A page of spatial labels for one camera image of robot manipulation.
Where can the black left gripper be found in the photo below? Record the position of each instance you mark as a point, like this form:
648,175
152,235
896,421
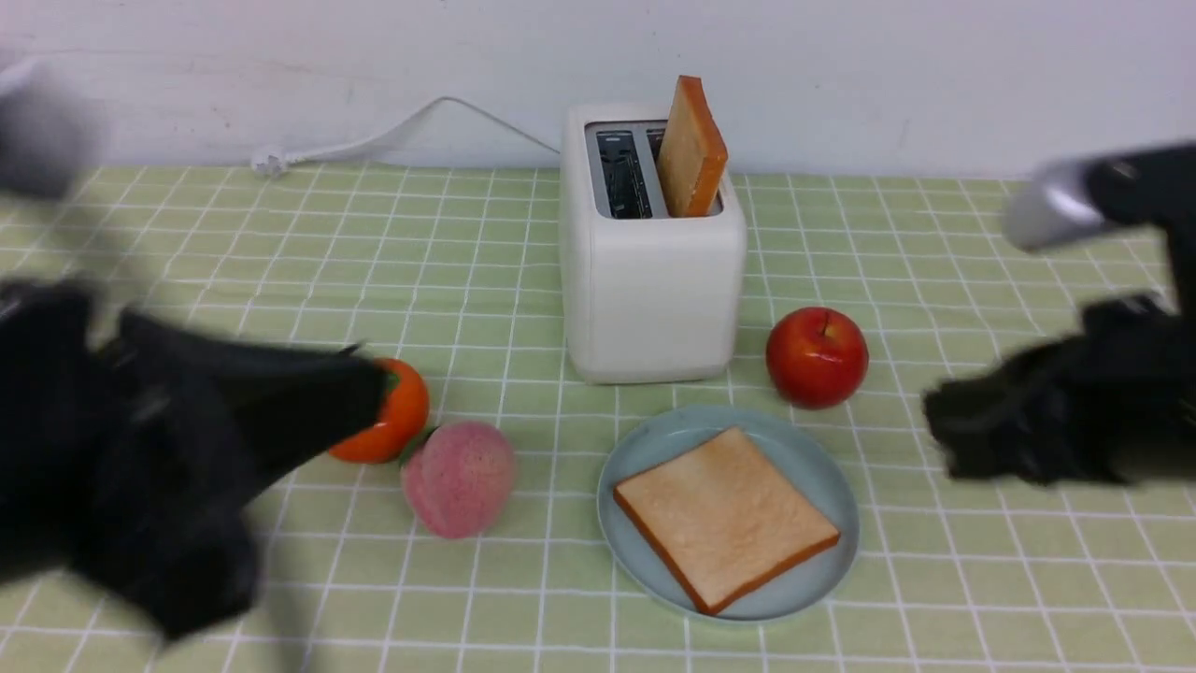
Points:
130,468

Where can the orange persimmon with green leaves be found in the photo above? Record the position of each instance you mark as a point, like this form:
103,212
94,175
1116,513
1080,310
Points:
401,419

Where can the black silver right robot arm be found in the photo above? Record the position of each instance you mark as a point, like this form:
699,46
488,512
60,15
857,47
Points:
1078,198

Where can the pink peach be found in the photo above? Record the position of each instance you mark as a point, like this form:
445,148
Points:
458,477

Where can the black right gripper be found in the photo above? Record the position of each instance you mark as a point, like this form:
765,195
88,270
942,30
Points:
1110,404

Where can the white two-slot toaster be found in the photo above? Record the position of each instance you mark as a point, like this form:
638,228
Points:
650,300

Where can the toasted bread slice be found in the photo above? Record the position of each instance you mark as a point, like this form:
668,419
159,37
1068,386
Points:
724,519
693,154

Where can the light blue plate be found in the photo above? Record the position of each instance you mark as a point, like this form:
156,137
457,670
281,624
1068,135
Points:
799,457

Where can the green checkered tablecloth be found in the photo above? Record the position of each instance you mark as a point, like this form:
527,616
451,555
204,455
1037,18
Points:
456,272

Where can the red apple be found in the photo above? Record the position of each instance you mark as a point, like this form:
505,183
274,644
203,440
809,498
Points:
816,357

